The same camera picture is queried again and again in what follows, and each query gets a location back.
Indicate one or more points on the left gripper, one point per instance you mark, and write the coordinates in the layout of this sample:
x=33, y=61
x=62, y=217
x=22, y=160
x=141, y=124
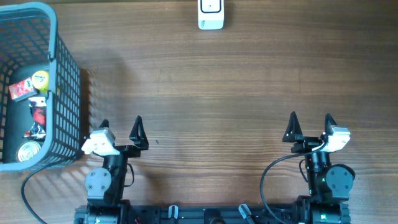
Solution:
x=139, y=142

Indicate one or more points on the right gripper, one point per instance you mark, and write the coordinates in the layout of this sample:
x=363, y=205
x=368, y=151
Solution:
x=305, y=142

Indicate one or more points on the hex wrench set package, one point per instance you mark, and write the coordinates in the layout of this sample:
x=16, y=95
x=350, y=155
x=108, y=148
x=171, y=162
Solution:
x=38, y=110

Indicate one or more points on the yellow candy canister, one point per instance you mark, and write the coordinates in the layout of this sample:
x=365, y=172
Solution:
x=40, y=80

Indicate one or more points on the red tissue pack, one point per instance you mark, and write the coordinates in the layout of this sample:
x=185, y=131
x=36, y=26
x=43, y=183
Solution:
x=22, y=90

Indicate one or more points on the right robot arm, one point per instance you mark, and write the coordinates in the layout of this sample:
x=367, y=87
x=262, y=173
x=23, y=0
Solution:
x=328, y=185

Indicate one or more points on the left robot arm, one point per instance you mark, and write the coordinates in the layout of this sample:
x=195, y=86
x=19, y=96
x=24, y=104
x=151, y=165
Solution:
x=105, y=185

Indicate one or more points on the white barcode scanner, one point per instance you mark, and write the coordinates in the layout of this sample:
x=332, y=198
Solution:
x=210, y=14

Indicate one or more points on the silver tin can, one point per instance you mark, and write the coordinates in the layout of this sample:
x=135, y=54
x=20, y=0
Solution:
x=27, y=150

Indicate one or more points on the grey plastic mesh basket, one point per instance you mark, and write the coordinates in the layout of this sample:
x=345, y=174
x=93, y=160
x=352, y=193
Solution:
x=30, y=42

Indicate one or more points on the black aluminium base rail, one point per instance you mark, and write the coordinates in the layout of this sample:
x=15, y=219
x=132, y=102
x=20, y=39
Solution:
x=221, y=214

